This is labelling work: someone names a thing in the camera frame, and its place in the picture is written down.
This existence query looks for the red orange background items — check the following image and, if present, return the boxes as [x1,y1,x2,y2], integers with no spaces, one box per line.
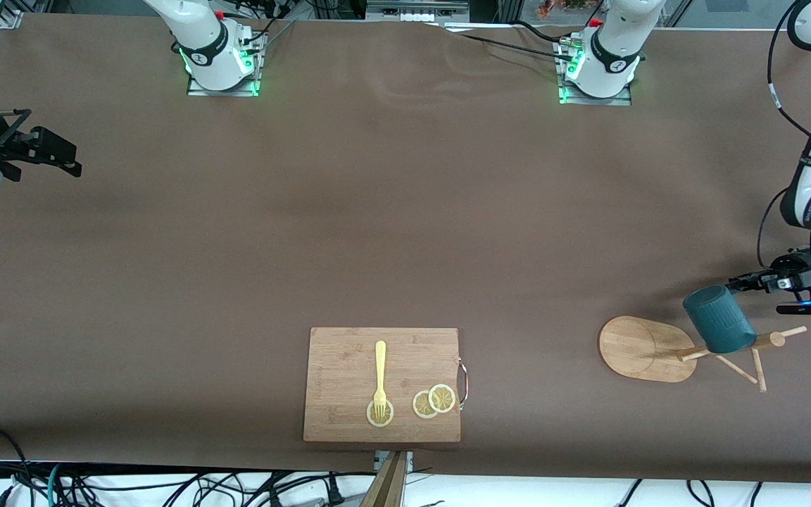
[536,0,593,20]

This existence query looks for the wooden post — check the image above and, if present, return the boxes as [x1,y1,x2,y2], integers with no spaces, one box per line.
[360,451,408,507]

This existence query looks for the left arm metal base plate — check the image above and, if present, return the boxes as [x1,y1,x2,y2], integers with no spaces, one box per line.
[558,35,634,106]

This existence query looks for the wooden cup rack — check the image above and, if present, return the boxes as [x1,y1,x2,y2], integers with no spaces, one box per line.
[598,315,807,393]

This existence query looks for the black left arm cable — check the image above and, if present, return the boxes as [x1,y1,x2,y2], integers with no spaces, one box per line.
[757,0,811,272]

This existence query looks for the white power strip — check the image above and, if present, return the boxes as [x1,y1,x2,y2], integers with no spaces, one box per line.
[366,0,470,20]

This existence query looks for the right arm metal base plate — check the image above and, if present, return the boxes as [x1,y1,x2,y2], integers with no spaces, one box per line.
[186,32,265,97]

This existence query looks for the metal bracket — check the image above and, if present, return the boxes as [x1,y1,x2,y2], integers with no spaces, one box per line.
[375,451,415,474]

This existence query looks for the lemon slice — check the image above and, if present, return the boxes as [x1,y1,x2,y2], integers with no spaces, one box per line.
[413,389,440,420]
[427,383,457,414]
[366,398,395,428]

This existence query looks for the brown table cover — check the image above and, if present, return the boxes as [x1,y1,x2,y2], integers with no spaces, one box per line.
[0,13,811,485]

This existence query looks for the black cable on table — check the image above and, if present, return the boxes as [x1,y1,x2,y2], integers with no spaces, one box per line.
[441,25,575,64]

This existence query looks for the yellow plastic fork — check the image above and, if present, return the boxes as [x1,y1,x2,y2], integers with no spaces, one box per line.
[372,341,388,422]

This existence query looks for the teal cup yellow inside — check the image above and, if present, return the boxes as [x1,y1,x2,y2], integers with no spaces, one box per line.
[682,284,757,355]

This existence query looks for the bamboo cutting board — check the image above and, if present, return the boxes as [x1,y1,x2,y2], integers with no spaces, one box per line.
[303,327,469,444]

